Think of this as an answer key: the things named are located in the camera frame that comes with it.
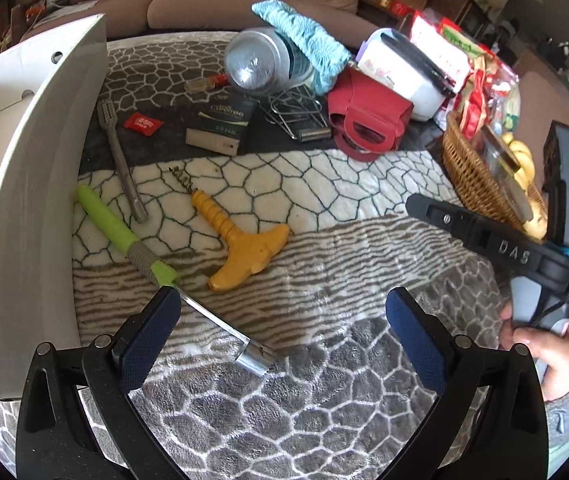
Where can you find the dark small carton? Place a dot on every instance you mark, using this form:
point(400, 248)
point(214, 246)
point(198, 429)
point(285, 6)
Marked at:
point(224, 115)

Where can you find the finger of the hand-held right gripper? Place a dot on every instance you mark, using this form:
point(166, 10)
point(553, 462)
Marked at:
point(444, 217)

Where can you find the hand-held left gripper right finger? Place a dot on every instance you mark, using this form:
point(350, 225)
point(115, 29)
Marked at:
point(419, 345)

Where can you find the white red-edged snack packet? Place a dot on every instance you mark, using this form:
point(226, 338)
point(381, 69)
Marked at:
point(434, 45)

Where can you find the brown sofa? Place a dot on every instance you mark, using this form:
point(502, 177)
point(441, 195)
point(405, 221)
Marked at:
point(189, 5)

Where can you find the white cardboard box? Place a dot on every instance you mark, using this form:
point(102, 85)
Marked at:
point(29, 185)

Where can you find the person's right hand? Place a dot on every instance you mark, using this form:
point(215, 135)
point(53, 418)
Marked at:
point(559, 360)

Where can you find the clear lighter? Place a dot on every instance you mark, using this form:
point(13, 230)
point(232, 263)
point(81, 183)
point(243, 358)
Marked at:
point(199, 84)

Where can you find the red paper bag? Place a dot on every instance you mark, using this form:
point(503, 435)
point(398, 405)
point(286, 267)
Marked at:
point(364, 100)

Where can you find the grey toothbrush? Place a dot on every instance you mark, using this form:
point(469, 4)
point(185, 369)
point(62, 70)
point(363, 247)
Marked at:
point(124, 170)

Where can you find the bunch of bananas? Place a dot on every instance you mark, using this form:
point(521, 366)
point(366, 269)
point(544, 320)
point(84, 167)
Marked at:
point(519, 152)

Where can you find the wicker basket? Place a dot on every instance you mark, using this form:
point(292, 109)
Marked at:
point(464, 160)

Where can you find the small red sachet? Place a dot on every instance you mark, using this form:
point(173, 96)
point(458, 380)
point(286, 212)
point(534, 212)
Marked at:
point(143, 124)

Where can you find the clear plastic packet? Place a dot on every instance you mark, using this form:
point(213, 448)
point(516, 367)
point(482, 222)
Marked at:
point(502, 170)

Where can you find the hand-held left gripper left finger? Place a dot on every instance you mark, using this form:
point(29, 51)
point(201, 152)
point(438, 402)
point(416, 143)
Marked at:
point(147, 340)

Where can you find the teal knitted cloth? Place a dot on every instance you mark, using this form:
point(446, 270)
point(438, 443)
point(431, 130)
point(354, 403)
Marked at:
point(309, 40)

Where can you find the grey white patterned blanket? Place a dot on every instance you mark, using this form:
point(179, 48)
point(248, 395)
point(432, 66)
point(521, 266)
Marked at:
point(314, 260)

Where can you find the red snack packet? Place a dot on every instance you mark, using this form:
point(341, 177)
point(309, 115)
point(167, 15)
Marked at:
point(474, 105)

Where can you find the clear plastic jar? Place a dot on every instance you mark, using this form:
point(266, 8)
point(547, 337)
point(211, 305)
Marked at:
point(252, 62)

